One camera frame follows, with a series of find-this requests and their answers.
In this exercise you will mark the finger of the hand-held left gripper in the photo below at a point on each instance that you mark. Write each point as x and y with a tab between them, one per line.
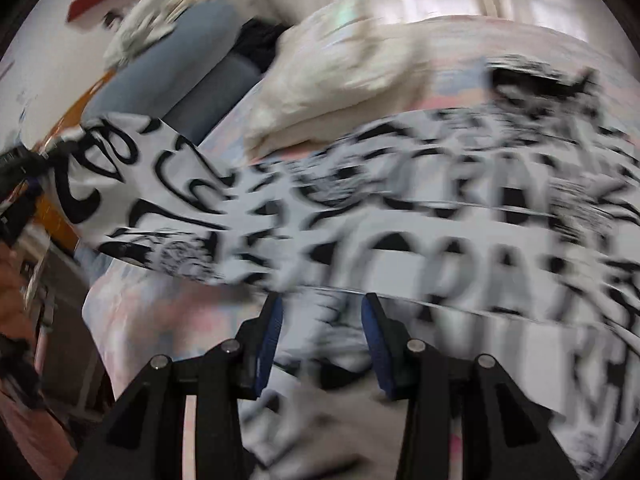
57	146

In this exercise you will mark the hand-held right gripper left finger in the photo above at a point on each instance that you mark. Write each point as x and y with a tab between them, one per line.
267	347

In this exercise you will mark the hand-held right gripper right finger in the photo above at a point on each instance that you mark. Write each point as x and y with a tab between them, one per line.
377	355

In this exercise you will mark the black and white printed garment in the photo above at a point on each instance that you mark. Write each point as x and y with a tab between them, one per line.
450	270

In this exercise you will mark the person's left forearm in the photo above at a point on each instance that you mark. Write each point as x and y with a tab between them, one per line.
10	285

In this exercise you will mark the pastel floral bed sheet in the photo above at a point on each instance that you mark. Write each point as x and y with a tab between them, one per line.
150	320

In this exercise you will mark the grey-blue bolster pillow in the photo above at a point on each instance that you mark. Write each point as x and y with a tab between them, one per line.
170	75

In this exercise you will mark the white patterned cloth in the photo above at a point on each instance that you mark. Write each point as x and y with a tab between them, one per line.
145	20

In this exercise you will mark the black cloth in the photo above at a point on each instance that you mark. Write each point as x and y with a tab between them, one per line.
257	42

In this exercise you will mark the cream pillow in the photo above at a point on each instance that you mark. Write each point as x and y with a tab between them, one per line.
340	85

